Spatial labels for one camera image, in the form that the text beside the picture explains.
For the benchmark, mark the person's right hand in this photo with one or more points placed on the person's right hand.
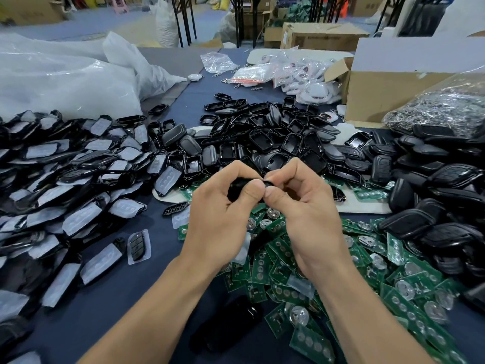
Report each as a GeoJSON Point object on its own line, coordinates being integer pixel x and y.
{"type": "Point", "coordinates": [307, 220]}

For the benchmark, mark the person's left hand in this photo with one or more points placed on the person's left hand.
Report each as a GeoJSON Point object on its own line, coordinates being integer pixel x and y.
{"type": "Point", "coordinates": [220, 223]}

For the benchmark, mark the pile of green circuit boards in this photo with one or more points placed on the pile of green circuit boards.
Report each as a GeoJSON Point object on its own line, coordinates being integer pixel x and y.
{"type": "Point", "coordinates": [265, 280]}

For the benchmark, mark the pile of black shell halves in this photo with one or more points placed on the pile of black shell halves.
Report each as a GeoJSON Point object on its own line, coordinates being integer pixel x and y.
{"type": "Point", "coordinates": [265, 136]}

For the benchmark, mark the lone glossy black shell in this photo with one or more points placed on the lone glossy black shell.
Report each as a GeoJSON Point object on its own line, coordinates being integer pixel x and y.
{"type": "Point", "coordinates": [231, 323]}

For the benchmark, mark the pile of assembled black fobs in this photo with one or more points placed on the pile of assembled black fobs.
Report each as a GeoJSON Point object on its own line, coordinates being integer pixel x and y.
{"type": "Point", "coordinates": [436, 197]}

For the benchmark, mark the pile of shells with pads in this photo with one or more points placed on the pile of shells with pads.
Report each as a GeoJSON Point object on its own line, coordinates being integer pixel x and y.
{"type": "Point", "coordinates": [68, 197]}

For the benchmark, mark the person's left forearm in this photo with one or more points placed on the person's left forearm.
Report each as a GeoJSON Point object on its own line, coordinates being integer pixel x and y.
{"type": "Point", "coordinates": [159, 318]}

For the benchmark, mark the person's right forearm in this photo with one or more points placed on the person's right forearm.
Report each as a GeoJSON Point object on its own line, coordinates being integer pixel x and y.
{"type": "Point", "coordinates": [375, 322]}

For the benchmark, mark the clear plastic film piece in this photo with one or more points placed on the clear plastic film piece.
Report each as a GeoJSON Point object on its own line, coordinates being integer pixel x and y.
{"type": "Point", "coordinates": [242, 255]}

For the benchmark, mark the heap of clear parts bags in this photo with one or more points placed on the heap of clear parts bags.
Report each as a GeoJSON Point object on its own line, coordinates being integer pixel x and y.
{"type": "Point", "coordinates": [309, 79]}

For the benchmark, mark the small white object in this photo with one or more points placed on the small white object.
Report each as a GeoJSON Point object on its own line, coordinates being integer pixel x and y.
{"type": "Point", "coordinates": [195, 77]}

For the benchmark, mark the clear bag with red label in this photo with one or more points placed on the clear bag with red label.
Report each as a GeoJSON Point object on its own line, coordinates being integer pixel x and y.
{"type": "Point", "coordinates": [250, 75]}

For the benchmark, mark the large open cardboard box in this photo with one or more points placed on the large open cardboard box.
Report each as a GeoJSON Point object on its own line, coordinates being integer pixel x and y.
{"type": "Point", "coordinates": [390, 91]}

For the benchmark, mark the small crumpled clear plastic bag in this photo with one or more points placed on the small crumpled clear plastic bag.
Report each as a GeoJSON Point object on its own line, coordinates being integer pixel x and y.
{"type": "Point", "coordinates": [218, 63]}

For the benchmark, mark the clear bag of metal parts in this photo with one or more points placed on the clear bag of metal parts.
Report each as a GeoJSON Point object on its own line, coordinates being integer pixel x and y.
{"type": "Point", "coordinates": [447, 106]}

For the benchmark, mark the brown cardboard box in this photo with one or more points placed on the brown cardboard box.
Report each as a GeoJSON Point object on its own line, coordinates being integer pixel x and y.
{"type": "Point", "coordinates": [326, 36]}

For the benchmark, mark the white sack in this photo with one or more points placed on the white sack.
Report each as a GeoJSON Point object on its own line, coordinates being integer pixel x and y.
{"type": "Point", "coordinates": [167, 25]}

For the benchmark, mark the large white plastic bag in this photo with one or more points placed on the large white plastic bag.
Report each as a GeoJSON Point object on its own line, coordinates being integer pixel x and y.
{"type": "Point", "coordinates": [60, 79]}

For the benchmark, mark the pink plastic stool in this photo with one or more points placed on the pink plastic stool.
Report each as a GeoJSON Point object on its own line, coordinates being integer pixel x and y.
{"type": "Point", "coordinates": [117, 3]}

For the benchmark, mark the tan cardboard box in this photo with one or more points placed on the tan cardboard box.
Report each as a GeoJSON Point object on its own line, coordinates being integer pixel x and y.
{"type": "Point", "coordinates": [30, 9]}

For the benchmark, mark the black metal table frame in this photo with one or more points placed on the black metal table frame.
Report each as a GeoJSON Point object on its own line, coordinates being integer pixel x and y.
{"type": "Point", "coordinates": [186, 17]}

